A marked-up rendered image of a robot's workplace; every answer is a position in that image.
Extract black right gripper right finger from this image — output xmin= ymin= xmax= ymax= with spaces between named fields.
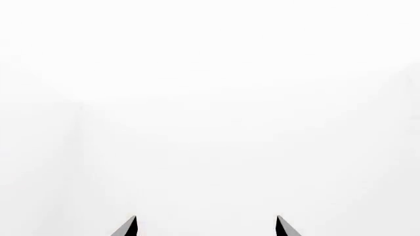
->
xmin=275 ymin=214 xmax=303 ymax=236

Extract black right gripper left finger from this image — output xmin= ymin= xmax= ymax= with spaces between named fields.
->
xmin=110 ymin=214 xmax=138 ymax=236

